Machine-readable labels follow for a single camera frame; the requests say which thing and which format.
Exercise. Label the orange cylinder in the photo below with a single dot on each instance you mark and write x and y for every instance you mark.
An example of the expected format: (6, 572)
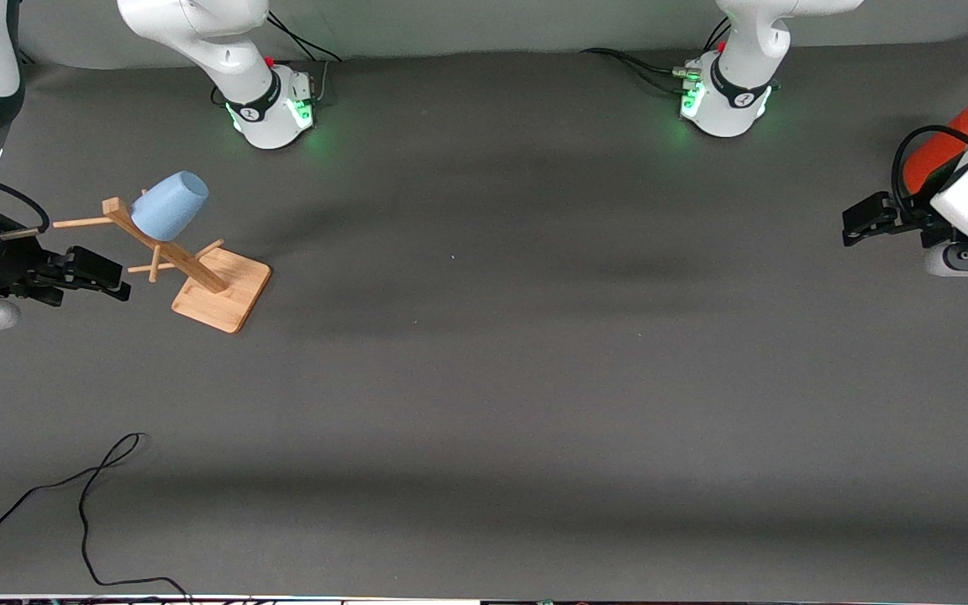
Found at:
(938, 151)

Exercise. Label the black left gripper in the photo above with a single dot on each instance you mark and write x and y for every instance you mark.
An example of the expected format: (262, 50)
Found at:
(911, 220)

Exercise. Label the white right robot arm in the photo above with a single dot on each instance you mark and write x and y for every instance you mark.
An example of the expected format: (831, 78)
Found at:
(270, 118)

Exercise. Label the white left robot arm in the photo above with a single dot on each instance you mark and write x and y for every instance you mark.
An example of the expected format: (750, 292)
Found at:
(732, 109)

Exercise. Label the light blue plastic cup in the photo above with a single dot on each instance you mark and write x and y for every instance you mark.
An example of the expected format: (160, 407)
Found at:
(169, 206)

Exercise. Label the wooden mug tree stand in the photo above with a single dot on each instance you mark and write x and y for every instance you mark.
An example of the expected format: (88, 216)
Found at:
(223, 294)

